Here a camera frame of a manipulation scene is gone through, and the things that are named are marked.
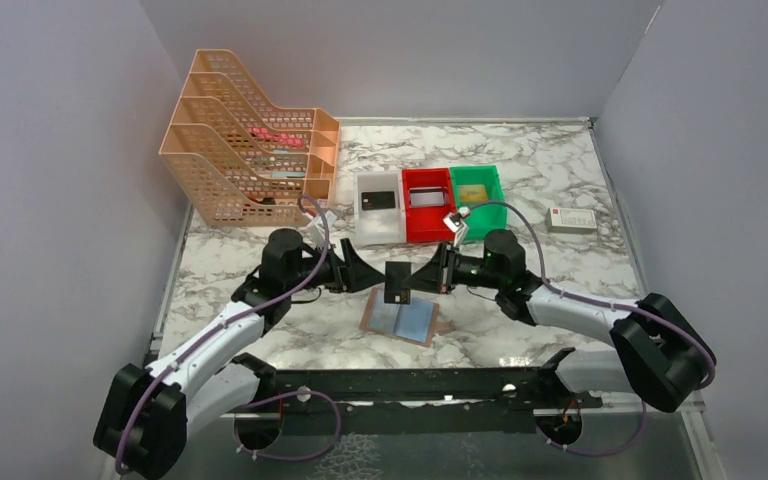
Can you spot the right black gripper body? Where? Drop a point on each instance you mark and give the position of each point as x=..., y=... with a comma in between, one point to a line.
x=472, y=271

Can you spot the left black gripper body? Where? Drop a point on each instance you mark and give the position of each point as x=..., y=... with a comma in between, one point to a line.
x=330, y=278

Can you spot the black credit card from holder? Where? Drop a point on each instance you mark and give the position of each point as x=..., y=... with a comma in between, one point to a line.
x=395, y=290

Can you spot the light blue credit card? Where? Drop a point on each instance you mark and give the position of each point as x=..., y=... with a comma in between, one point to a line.
x=400, y=318

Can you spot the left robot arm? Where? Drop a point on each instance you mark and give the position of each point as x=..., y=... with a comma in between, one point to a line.
x=146, y=417

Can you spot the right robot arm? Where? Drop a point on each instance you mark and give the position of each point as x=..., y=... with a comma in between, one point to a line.
x=651, y=349

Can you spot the gold card in green bin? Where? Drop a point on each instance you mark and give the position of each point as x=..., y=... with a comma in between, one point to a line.
x=472, y=193

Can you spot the white card in red bin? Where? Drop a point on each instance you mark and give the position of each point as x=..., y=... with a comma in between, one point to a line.
x=427, y=197

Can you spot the white plastic bin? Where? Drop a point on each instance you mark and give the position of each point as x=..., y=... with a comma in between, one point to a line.
x=379, y=217

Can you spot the red black stamp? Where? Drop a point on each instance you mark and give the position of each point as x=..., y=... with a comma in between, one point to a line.
x=263, y=200

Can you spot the white box with red label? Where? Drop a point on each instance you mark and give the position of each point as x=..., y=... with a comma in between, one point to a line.
x=571, y=221

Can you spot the red plastic bin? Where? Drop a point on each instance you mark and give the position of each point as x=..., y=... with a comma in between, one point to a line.
x=425, y=225

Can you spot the green plastic bin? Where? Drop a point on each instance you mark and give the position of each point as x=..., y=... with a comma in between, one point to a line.
x=487, y=218

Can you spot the peach plastic file organizer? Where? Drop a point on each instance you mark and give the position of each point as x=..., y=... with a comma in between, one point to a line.
x=209, y=151

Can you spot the pink items in organizer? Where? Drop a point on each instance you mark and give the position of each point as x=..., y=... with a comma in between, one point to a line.
x=276, y=140

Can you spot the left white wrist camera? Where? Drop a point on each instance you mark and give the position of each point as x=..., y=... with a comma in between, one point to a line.
x=320, y=228

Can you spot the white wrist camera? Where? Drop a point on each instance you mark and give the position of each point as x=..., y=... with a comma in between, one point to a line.
x=456, y=223
x=320, y=228

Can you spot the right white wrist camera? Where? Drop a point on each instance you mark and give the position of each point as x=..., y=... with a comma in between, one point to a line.
x=456, y=223

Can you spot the black mounting rail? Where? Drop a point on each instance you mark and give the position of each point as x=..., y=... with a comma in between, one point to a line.
x=403, y=401

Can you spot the aluminium frame rail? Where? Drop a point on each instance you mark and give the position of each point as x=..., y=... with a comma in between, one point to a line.
x=215, y=371

